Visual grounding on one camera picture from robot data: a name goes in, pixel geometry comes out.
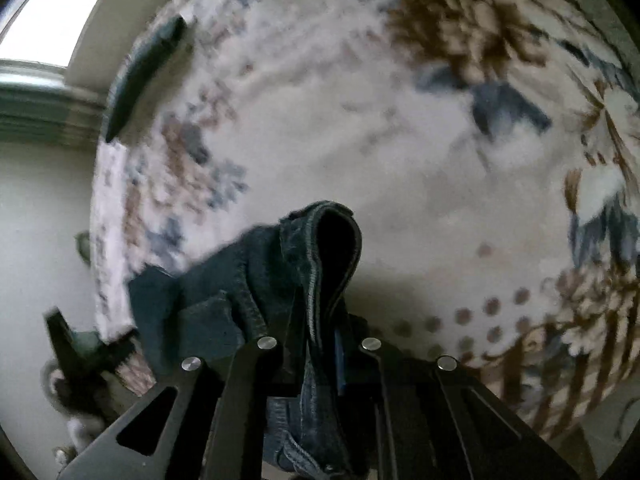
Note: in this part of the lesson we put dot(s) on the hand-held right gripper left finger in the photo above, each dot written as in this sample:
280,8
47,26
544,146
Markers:
235,410

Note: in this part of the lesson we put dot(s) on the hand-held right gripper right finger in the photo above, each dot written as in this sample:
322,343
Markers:
400,410

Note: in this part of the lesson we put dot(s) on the dark blue jeans pants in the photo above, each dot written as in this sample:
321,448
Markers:
235,280

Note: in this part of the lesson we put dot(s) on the teal storage rack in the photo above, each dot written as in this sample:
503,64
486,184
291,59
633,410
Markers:
95,350

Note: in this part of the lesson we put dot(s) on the brown checked bed sheet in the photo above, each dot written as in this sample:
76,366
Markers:
575,385

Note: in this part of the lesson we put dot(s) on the floral bedspread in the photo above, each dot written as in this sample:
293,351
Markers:
340,150

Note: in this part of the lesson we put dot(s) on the folded dark blue jeans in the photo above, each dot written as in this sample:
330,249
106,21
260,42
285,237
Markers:
142,75

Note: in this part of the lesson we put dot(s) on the green striped curtain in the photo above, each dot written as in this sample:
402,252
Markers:
45,110

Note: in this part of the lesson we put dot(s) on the window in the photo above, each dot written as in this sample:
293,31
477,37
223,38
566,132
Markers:
45,20

